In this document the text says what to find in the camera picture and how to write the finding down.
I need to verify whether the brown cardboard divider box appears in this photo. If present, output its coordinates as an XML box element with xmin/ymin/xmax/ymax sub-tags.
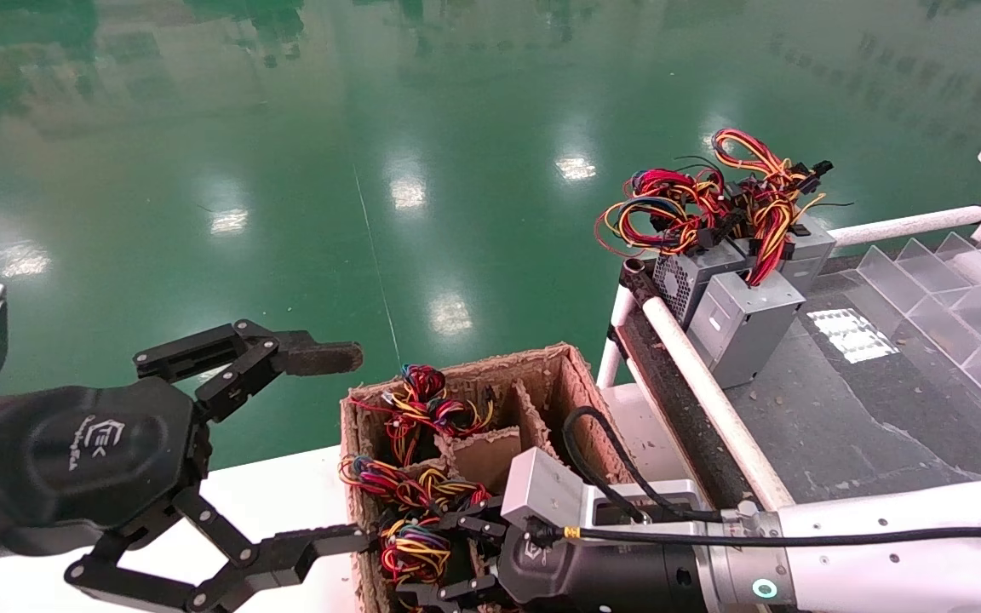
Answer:
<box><xmin>339</xmin><ymin>343</ymin><xmax>638</xmax><ymax>613</ymax></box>

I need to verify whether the clear acrylic divider tray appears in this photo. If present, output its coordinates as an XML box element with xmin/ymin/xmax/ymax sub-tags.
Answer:
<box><xmin>835</xmin><ymin>228</ymin><xmax>981</xmax><ymax>444</ymax></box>

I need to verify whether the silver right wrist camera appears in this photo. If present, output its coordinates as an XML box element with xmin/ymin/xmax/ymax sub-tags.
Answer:
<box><xmin>499</xmin><ymin>447</ymin><xmax>717</xmax><ymax>546</ymax></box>

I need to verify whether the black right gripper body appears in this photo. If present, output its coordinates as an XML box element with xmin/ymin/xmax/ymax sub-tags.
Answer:
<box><xmin>497</xmin><ymin>524</ymin><xmax>710</xmax><ymax>613</ymax></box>

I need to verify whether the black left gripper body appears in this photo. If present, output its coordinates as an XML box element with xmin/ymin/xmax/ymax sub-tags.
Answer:
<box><xmin>0</xmin><ymin>377</ymin><xmax>212</xmax><ymax>564</ymax></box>

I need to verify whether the black conveyor mat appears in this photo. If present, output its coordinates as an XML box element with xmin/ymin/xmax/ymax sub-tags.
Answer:
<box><xmin>618</xmin><ymin>251</ymin><xmax>981</xmax><ymax>512</ymax></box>

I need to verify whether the left gripper finger dusty pad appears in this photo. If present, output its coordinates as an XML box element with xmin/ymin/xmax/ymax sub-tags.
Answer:
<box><xmin>135</xmin><ymin>320</ymin><xmax>364</xmax><ymax>424</ymax></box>

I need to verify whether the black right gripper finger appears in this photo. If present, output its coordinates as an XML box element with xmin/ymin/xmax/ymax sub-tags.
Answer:
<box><xmin>435</xmin><ymin>498</ymin><xmax>514</xmax><ymax>541</ymax></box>
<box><xmin>397</xmin><ymin>575</ymin><xmax>510</xmax><ymax>613</ymax></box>

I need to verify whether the short white pipe leg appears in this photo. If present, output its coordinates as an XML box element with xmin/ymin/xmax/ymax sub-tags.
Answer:
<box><xmin>595</xmin><ymin>285</ymin><xmax>634</xmax><ymax>388</ymax></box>

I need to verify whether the power supply with coloured wires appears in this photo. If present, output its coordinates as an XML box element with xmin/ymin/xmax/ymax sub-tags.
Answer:
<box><xmin>350</xmin><ymin>364</ymin><xmax>498</xmax><ymax>465</ymax></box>
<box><xmin>378</xmin><ymin>518</ymin><xmax>457</xmax><ymax>610</ymax></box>
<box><xmin>339</xmin><ymin>454</ymin><xmax>491</xmax><ymax>518</ymax></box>

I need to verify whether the grey power supply mesh grille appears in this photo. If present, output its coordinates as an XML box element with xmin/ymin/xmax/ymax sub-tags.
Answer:
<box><xmin>595</xmin><ymin>166</ymin><xmax>751</xmax><ymax>331</ymax></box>

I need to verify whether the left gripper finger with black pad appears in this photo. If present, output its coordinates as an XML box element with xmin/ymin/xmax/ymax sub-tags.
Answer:
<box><xmin>65</xmin><ymin>485</ymin><xmax>372</xmax><ymax>613</ymax></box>

